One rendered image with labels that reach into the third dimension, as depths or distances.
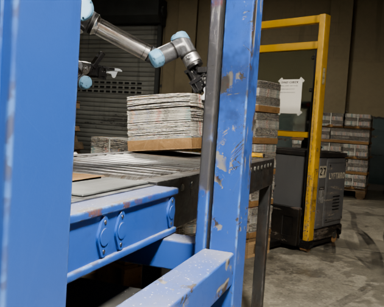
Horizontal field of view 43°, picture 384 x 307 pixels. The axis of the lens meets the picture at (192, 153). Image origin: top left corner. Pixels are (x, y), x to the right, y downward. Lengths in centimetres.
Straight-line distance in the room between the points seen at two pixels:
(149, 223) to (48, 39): 60
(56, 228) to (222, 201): 55
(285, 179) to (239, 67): 335
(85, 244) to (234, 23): 46
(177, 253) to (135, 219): 15
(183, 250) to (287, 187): 327
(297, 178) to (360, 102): 548
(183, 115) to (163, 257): 105
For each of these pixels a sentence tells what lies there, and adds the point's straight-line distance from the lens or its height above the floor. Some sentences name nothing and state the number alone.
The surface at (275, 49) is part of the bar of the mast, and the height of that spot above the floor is 160.
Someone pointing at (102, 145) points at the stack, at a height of 78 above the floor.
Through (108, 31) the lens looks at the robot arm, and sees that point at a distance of 222.
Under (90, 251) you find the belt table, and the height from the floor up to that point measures 73.
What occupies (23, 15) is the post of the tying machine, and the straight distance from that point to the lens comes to 33.
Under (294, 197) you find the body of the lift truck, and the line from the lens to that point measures 416.
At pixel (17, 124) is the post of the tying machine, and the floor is 91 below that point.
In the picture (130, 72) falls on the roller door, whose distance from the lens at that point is 1066.
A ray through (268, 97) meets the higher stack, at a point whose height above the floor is 117.
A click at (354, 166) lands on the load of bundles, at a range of 784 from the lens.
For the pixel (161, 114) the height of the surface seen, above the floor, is 96.
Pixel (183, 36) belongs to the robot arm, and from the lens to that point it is 214.
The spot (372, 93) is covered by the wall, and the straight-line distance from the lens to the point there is 950.
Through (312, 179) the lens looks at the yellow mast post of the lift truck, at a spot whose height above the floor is 58.
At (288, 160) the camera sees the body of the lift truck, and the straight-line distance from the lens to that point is 418.
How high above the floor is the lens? 92
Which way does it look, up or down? 3 degrees down
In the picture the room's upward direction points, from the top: 4 degrees clockwise
